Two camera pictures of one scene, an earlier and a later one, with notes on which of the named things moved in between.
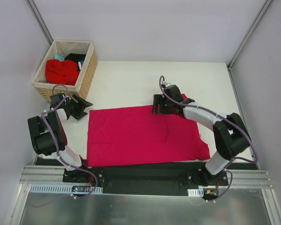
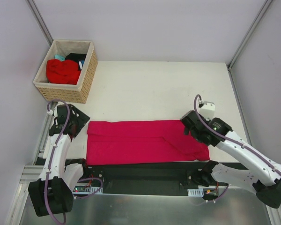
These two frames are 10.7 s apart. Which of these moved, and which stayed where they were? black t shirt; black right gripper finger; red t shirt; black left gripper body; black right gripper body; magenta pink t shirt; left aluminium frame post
Moved: black left gripper body; black right gripper finger; magenta pink t shirt; black right gripper body
Stayed: left aluminium frame post; black t shirt; red t shirt
